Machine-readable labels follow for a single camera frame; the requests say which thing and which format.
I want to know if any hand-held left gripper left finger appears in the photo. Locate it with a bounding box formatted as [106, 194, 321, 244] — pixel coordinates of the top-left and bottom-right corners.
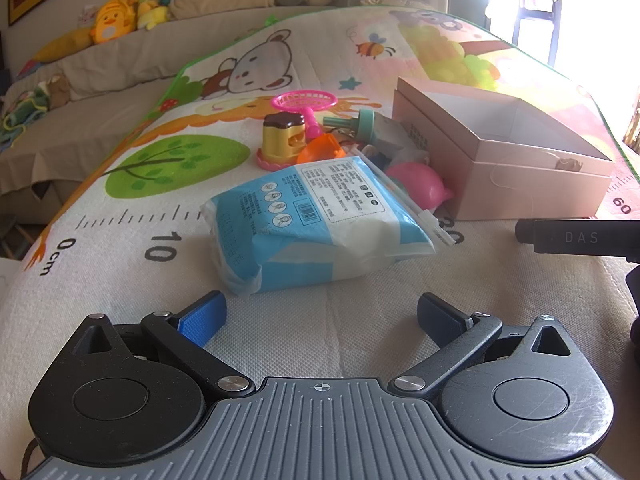
[64, 290, 256, 399]

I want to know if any beige covered sofa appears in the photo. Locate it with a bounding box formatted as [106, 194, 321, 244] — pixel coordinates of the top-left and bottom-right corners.
[0, 2, 351, 226]

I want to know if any orange plastic toy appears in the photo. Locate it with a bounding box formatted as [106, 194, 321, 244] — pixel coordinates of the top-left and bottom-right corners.
[298, 132, 347, 165]

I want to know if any black window rack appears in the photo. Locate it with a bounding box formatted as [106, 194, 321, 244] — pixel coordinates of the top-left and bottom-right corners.
[514, 0, 562, 62]

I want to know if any pink cardboard box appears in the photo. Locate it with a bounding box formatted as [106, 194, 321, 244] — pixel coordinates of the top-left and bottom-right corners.
[391, 76, 616, 221]

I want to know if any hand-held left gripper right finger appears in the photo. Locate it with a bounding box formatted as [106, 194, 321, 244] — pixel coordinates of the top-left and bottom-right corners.
[392, 292, 577, 402]

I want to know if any brown plush toy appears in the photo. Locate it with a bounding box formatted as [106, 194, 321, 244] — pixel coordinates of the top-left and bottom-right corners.
[47, 74, 71, 109]

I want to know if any small yellow bear plush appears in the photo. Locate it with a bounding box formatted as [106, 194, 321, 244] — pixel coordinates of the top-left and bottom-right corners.
[125, 0, 169, 31]

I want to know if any yellow pudding toy brown top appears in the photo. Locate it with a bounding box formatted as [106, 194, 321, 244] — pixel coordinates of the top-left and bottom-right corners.
[256, 113, 314, 172]

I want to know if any yellow duck plush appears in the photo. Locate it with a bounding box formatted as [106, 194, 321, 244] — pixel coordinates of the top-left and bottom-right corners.
[90, 0, 139, 46]

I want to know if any yellow long plush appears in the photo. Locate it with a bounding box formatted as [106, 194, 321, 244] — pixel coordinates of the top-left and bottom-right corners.
[35, 27, 101, 64]

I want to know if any pink toy net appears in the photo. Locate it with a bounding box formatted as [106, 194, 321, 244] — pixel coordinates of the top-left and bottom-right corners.
[272, 91, 339, 139]

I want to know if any green cloth toy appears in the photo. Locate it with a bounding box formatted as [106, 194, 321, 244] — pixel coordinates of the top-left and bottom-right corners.
[0, 85, 52, 137]

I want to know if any pink round toy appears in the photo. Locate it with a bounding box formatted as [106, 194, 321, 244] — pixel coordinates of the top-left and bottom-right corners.
[385, 162, 455, 211]

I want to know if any green toy bottle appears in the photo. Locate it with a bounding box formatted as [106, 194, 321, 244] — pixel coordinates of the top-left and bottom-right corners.
[322, 109, 379, 145]

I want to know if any printed cartoon play mat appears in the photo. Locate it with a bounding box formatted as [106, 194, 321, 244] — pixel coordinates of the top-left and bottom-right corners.
[0, 5, 640, 480]

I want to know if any blue tissue packet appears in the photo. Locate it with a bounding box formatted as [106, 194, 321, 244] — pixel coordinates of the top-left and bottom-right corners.
[200, 155, 464, 297]

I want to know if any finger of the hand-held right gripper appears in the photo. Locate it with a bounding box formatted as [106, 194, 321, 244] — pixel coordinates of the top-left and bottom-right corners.
[626, 265, 640, 347]
[515, 217, 640, 264]

